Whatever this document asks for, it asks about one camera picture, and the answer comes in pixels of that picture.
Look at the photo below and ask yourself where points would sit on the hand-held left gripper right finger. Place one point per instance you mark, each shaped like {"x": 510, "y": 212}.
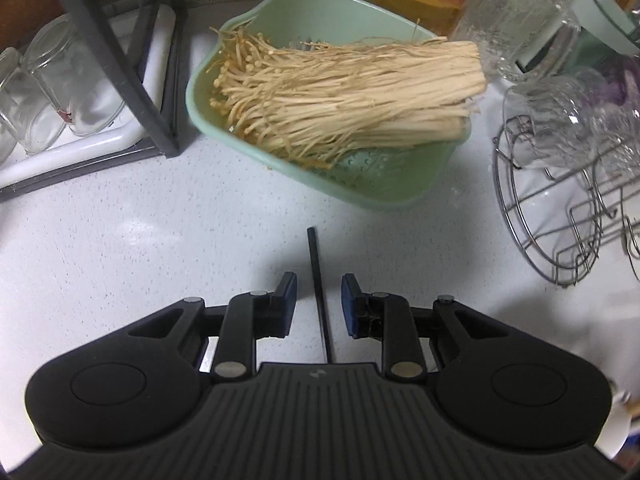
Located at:
{"x": 352, "y": 305}

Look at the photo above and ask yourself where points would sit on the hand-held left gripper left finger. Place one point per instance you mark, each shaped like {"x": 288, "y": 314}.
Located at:
{"x": 286, "y": 305}

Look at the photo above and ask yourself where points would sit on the thin black chopstick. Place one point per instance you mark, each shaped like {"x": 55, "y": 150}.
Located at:
{"x": 317, "y": 285}

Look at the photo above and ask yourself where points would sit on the green colander basket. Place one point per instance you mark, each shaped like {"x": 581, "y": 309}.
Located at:
{"x": 390, "y": 175}

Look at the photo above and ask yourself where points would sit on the enoki mushrooms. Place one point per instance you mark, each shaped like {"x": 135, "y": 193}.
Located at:
{"x": 350, "y": 95}

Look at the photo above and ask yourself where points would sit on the glass goblet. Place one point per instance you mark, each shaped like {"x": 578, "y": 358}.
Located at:
{"x": 550, "y": 110}

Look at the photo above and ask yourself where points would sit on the white drip tray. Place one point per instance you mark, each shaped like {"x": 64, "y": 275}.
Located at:
{"x": 150, "y": 60}

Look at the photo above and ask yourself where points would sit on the dark grey dish rack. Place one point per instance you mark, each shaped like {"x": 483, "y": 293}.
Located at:
{"x": 125, "y": 60}

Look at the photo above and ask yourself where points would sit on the clear drinking glass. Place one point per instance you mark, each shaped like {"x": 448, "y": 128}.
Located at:
{"x": 10, "y": 105}
{"x": 82, "y": 85}
{"x": 35, "y": 105}

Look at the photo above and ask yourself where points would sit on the textured glass pitcher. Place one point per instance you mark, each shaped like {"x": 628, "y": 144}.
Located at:
{"x": 520, "y": 20}

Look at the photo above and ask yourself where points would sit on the green utensil caddy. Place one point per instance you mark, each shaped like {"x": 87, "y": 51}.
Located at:
{"x": 605, "y": 20}

